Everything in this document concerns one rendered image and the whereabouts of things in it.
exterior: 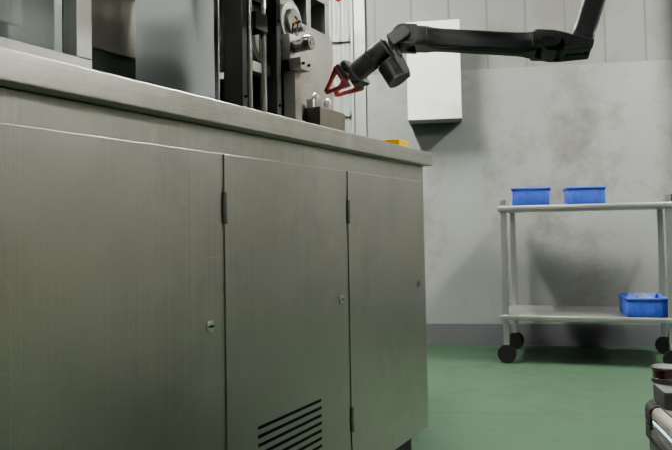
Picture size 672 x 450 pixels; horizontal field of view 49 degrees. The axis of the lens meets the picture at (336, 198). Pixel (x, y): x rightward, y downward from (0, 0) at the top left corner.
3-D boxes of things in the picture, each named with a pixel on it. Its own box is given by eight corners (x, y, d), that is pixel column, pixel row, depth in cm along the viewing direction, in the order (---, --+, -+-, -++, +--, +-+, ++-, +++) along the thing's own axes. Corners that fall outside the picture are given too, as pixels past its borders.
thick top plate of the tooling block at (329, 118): (320, 127, 212) (320, 106, 212) (206, 137, 230) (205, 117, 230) (345, 133, 226) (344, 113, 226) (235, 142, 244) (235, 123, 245)
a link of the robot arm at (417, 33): (557, 45, 198) (562, 26, 187) (555, 65, 197) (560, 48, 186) (396, 36, 206) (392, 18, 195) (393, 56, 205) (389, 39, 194)
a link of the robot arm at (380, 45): (388, 38, 202) (379, 34, 197) (401, 58, 200) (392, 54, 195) (368, 55, 204) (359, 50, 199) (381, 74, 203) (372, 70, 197)
